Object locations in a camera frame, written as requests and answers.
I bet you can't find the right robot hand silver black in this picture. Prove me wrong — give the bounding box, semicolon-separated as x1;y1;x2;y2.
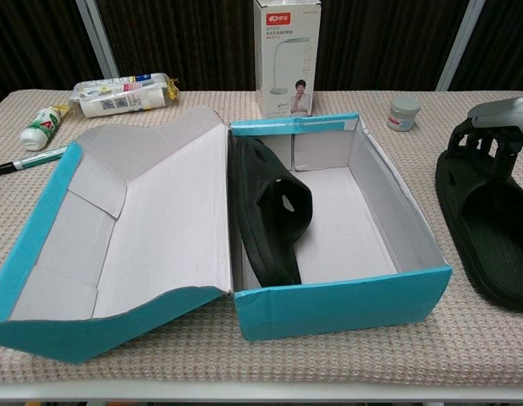
449;95;523;178

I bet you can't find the black rubber slipper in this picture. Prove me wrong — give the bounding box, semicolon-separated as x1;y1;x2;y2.
434;143;523;314
226;135;316;288

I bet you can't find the teal cardboard shoe box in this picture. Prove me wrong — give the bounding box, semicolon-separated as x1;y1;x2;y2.
0;105;453;365

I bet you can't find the small white cream jar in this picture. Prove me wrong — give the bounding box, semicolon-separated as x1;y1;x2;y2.
387;96;420;133

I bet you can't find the white desk lamp carton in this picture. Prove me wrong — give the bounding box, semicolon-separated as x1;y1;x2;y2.
252;0;322;118

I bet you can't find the dark brown curtain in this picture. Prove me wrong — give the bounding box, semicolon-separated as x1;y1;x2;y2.
0;0;523;109

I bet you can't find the beige waffle tablecloth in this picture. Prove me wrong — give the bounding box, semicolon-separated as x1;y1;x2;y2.
0;88;523;384

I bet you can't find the white tube with QR code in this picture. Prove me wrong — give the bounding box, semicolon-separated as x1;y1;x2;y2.
78;86;168;118

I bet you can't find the clear plastic toiletry pack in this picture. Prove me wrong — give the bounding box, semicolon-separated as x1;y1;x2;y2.
72;71;173;119

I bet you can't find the white green bottle red letter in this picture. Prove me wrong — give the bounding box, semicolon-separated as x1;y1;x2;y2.
19;106;63;152

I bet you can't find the green black marker pen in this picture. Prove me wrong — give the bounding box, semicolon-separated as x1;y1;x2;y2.
0;145;70;178

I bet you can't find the white metal frame post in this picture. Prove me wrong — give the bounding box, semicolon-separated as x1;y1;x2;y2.
437;0;487;92
74;0;118;81

